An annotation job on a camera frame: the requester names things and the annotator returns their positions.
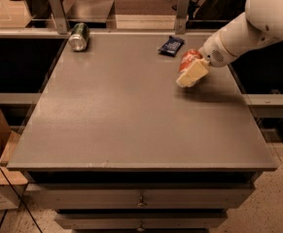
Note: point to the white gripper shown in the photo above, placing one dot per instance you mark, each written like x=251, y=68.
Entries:
x=213, y=51

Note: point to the red coke can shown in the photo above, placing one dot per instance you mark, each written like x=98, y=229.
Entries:
x=188, y=57

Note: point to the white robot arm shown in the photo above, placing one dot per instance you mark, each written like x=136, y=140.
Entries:
x=247, y=25

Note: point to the green soda can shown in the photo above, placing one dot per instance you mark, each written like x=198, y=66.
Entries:
x=78, y=39

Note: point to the blue snack packet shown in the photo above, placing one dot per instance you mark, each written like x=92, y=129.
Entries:
x=171, y=46

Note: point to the upper grey drawer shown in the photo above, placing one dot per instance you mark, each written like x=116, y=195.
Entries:
x=90, y=197

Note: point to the grey drawer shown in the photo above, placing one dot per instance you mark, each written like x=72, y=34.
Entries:
x=90, y=197
x=141, y=220

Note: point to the lower grey drawer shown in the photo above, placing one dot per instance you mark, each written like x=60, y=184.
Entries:
x=141, y=220

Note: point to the cardboard box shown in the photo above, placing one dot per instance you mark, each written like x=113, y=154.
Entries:
x=12, y=183

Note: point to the right metal bracket post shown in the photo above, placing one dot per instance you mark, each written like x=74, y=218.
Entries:
x=181, y=16

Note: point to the metal bracket post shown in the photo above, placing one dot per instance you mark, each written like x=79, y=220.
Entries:
x=59, y=17
x=181, y=16

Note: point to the left metal bracket post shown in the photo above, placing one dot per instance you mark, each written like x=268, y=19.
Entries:
x=59, y=17

